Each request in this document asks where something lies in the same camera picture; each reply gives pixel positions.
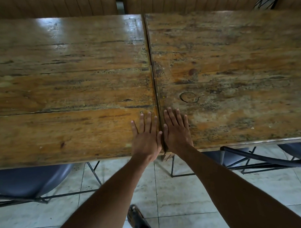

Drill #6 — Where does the person's left forearm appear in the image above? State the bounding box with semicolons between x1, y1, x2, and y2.
50;155;160;228

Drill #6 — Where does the person's left hand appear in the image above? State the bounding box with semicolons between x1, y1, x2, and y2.
130;111;165;165

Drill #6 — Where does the black metal table leg frame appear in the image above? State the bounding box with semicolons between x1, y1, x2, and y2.
169;154;196;178

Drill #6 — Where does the blue chair with metal frame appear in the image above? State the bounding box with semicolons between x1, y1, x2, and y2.
203;146;259;176
0;161;104;208
277;142;301;161

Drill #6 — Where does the black sandal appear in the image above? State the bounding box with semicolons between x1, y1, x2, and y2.
126;203;155;228

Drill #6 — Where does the person's right hand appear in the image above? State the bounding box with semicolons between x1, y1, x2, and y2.
162;106;195;155

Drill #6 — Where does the person's right forearm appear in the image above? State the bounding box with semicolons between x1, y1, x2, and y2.
175;141;301;228

